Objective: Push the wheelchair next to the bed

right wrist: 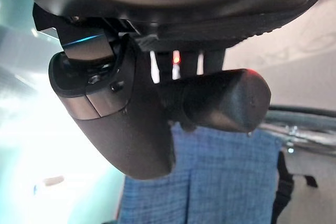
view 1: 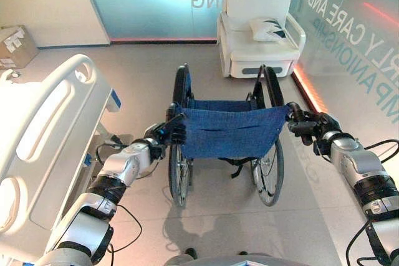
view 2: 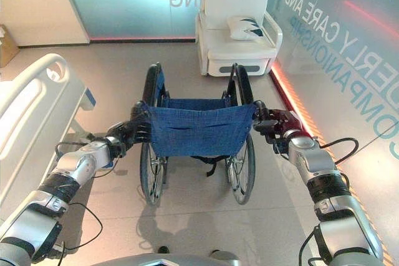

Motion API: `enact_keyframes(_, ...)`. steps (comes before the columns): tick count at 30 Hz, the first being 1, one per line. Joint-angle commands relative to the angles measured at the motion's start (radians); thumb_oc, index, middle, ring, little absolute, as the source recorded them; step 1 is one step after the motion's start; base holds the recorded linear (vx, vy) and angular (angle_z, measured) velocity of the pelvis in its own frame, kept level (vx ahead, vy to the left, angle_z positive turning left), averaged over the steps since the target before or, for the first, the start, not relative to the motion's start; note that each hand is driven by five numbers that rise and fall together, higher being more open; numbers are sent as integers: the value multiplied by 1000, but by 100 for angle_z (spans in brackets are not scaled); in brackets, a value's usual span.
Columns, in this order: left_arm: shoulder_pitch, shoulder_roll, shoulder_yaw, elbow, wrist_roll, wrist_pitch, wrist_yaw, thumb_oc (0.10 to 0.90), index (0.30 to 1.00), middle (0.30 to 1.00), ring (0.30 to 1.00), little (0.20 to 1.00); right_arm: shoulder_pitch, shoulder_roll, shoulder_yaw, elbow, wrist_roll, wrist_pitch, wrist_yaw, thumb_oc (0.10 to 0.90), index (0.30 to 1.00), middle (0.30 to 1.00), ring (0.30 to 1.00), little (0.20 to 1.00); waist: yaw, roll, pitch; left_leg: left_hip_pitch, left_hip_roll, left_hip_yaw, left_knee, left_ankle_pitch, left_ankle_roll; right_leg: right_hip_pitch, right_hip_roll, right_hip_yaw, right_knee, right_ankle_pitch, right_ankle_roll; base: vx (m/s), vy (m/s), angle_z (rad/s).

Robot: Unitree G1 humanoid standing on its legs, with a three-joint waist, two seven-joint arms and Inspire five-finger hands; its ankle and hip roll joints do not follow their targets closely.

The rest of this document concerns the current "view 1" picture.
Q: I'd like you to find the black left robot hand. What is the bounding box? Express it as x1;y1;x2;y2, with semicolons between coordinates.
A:
144;113;188;148

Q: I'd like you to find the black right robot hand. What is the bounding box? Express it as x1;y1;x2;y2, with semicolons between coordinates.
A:
286;102;341;146

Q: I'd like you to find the blue fabric wheelchair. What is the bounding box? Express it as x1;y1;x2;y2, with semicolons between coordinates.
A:
165;62;299;208

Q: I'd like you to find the white hospital bed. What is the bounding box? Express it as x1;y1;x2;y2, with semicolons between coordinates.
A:
0;54;123;266

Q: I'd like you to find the orange floor light strip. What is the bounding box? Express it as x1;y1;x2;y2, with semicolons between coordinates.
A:
292;62;325;114

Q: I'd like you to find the white patterned cushion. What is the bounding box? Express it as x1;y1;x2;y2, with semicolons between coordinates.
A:
249;17;291;42

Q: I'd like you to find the white armchair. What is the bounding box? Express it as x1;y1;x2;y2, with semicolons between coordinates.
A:
216;0;307;79

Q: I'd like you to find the frosted glass partition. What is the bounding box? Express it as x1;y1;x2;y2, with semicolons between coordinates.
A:
76;0;230;45

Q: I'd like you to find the silver robot body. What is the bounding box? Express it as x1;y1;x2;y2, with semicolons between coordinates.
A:
166;247;315;266

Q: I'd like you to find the brown cardboard box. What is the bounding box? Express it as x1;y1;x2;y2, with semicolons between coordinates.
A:
0;24;41;70

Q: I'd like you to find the lettered glass wall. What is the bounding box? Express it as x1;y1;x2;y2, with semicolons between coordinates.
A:
288;0;399;142

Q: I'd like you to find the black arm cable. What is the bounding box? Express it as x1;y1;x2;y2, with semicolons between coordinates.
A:
344;138;399;266
95;135;143;254

